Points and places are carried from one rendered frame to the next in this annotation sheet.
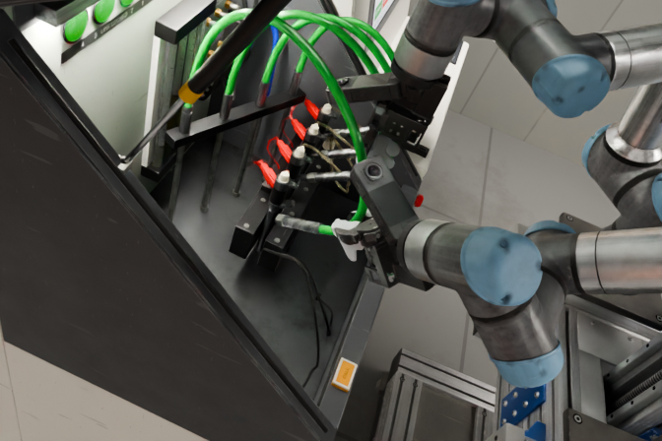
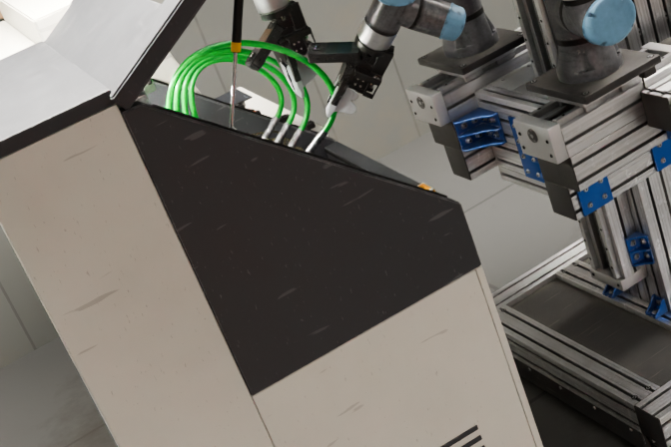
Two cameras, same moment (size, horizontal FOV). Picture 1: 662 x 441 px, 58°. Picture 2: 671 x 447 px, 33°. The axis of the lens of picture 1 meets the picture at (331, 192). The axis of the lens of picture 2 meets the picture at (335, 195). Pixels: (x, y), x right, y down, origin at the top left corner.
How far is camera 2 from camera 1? 1.78 m
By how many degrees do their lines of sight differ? 26
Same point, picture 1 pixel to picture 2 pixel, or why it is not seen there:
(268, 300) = not seen: hidden behind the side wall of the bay
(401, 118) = (296, 36)
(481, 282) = not seen: outside the picture
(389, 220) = (346, 51)
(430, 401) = (526, 306)
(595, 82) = not seen: outside the picture
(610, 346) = (523, 76)
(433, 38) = not seen: outside the picture
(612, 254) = not seen: outside the picture
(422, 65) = not seen: outside the picture
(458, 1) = not seen: outside the picture
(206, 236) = not seen: hidden behind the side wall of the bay
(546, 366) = (456, 10)
